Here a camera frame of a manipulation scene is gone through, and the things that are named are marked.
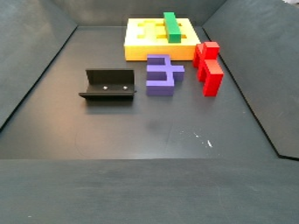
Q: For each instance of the yellow puzzle board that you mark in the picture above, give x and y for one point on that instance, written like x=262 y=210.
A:
x=145 y=38

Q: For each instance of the purple puzzle block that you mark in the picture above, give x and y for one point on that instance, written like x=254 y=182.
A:
x=161 y=75

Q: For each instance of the red puzzle block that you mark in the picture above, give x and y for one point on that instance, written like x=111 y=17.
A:
x=210 y=73

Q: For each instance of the green rectangular block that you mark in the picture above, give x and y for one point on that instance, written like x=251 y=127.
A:
x=171 y=26

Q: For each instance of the black angle bracket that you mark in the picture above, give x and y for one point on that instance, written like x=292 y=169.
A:
x=109 y=84

